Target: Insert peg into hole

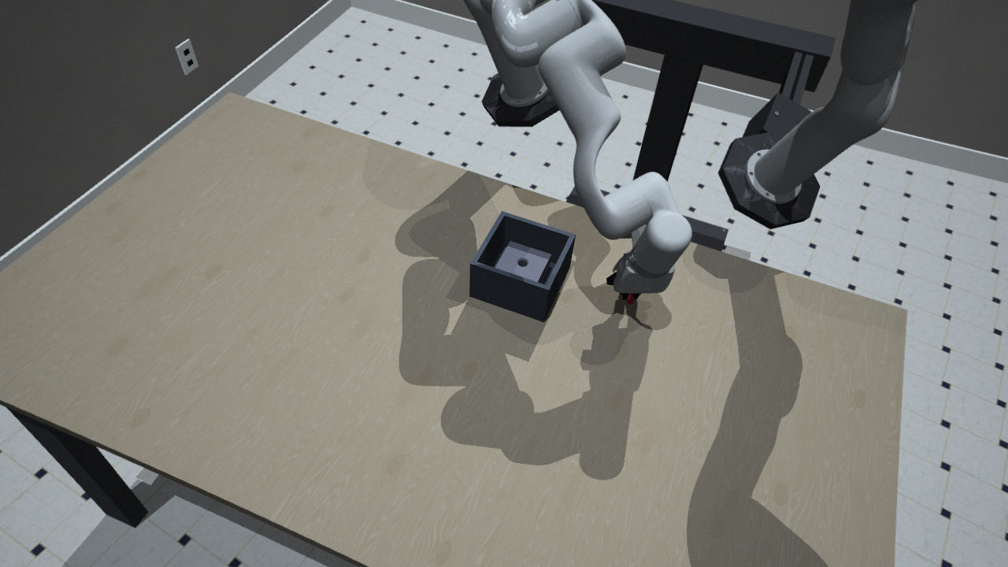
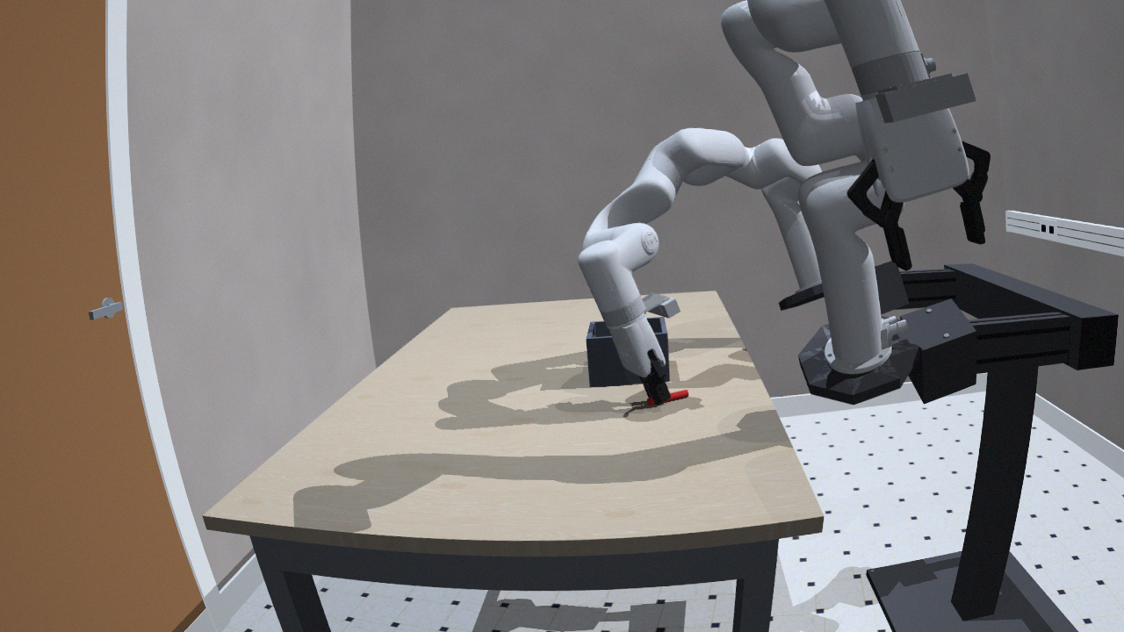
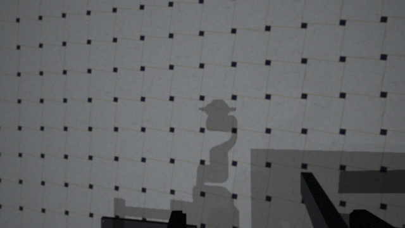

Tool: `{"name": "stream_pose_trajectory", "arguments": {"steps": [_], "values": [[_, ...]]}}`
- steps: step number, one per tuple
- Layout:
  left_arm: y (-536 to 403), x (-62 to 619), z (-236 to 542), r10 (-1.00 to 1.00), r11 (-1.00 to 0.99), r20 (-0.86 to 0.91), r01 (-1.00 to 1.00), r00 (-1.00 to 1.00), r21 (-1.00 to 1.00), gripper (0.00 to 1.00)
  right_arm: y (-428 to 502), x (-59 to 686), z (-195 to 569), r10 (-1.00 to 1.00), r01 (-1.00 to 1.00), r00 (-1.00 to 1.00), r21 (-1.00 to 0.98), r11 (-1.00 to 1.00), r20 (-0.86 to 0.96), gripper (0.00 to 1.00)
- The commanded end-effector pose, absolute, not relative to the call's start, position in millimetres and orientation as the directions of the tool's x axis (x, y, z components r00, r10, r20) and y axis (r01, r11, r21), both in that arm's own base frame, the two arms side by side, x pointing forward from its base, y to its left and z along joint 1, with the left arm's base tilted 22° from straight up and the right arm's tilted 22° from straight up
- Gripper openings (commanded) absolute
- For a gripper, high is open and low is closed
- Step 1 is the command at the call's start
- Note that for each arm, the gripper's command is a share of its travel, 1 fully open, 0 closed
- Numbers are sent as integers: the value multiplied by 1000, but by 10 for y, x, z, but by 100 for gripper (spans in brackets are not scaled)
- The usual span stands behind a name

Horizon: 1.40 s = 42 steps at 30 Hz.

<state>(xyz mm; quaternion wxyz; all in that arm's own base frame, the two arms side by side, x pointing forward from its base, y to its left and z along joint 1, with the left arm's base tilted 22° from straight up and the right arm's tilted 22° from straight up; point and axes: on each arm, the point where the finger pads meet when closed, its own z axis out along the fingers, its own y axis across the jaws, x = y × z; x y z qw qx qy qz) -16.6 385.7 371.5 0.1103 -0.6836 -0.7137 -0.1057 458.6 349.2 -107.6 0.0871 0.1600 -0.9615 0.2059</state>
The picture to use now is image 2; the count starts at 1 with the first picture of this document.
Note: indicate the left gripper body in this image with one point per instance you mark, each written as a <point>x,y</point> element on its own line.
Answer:
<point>914,157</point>

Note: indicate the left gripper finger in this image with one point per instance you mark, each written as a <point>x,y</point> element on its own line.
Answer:
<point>884,217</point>
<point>971,193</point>

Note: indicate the red cylindrical peg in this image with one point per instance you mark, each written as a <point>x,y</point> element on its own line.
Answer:
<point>674,396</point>

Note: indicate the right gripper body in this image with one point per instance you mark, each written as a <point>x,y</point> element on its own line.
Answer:
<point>633,351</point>

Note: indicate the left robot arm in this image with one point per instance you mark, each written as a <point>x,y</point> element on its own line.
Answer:
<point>884,56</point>

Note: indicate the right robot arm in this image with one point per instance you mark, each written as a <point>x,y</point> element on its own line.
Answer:
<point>609,256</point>

